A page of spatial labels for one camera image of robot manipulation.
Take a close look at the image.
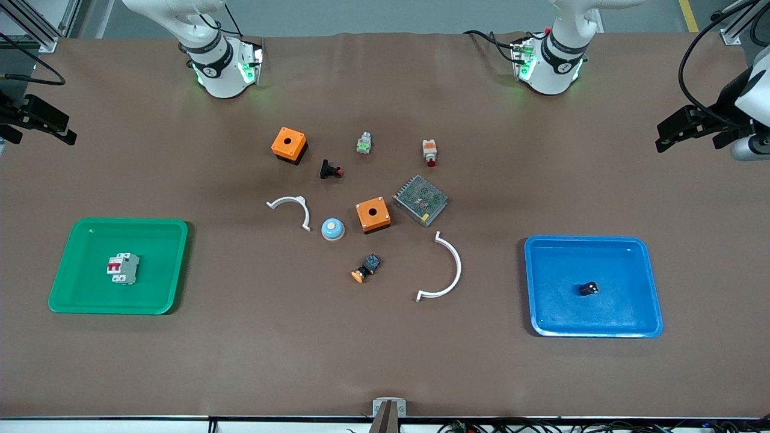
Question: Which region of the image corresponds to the grey red circuit breaker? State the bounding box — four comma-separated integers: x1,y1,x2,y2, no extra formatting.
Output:
106,253,140,284

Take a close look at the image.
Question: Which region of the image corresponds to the green plastic tray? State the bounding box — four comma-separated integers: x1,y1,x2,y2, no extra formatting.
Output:
48,218,189,315

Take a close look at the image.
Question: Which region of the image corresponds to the blue plastic tray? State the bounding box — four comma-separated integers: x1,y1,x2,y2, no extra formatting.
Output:
523,235,664,338

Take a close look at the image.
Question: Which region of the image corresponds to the orange button box black base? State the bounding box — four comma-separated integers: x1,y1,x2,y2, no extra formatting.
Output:
271,126,309,165

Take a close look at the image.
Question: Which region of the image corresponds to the metal mesh power supply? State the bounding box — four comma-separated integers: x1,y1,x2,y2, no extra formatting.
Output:
393,174,449,227

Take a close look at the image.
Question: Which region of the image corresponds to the brown table cover sheet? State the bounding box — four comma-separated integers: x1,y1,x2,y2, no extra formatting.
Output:
0,31,770,420

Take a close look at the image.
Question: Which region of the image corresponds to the orange cap black pushbutton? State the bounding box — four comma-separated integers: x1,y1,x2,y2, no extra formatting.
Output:
351,253,382,284

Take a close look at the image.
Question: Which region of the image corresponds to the aluminium frame profile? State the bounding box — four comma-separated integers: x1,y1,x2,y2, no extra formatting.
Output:
712,0,770,46
0,0,82,54

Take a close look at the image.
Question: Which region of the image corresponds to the black base cable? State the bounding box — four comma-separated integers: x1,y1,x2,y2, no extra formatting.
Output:
462,29,525,64

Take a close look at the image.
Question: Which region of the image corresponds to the small white curved bracket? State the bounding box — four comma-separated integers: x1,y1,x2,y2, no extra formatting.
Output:
266,195,312,232

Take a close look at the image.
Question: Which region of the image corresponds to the large white curved bracket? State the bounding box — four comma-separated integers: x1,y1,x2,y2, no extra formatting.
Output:
416,231,463,302

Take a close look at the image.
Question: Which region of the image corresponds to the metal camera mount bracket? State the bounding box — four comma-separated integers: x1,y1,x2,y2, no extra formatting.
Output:
368,398,407,433

